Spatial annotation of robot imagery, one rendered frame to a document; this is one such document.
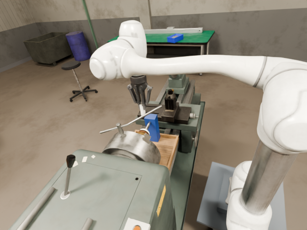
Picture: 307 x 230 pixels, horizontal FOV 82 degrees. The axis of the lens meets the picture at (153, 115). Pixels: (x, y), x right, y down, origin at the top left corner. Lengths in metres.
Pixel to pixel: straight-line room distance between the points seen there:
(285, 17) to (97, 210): 4.61
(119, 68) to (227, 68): 0.35
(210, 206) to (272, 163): 0.69
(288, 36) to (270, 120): 4.42
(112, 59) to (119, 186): 0.47
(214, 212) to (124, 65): 0.98
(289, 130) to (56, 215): 0.75
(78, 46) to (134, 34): 5.75
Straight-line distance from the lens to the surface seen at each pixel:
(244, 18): 4.75
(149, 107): 1.58
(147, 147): 0.93
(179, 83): 1.90
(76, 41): 6.41
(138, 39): 0.72
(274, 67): 0.64
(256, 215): 0.90
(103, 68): 0.59
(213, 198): 1.27
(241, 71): 0.65
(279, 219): 1.32
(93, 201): 0.75
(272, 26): 4.79
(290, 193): 2.39
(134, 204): 0.70
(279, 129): 0.47
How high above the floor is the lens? 1.87
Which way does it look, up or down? 37 degrees down
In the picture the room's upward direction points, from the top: 9 degrees counter-clockwise
